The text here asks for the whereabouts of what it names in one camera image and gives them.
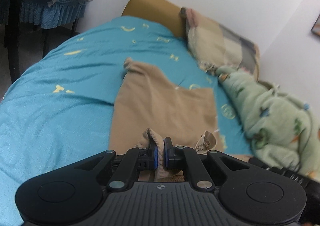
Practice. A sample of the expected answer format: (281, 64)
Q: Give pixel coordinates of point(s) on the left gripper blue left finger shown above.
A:
(126, 167)

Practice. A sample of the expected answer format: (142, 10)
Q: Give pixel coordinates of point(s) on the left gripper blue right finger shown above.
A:
(190, 163)

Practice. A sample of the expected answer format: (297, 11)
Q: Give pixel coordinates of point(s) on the tan beige garment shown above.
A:
(148, 108)

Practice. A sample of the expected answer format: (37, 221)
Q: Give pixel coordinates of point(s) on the light green printed blanket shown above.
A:
(282, 130)

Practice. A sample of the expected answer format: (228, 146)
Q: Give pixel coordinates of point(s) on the turquoise patterned bed sheet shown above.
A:
(59, 111)

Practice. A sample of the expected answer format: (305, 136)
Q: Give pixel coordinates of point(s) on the plaid beige pillow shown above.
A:
(214, 45)

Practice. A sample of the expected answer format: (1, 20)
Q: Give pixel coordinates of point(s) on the tan wooden headboard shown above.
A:
(160, 11)

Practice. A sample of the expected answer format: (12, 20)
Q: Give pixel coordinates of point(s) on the dark picture frame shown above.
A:
(316, 27)

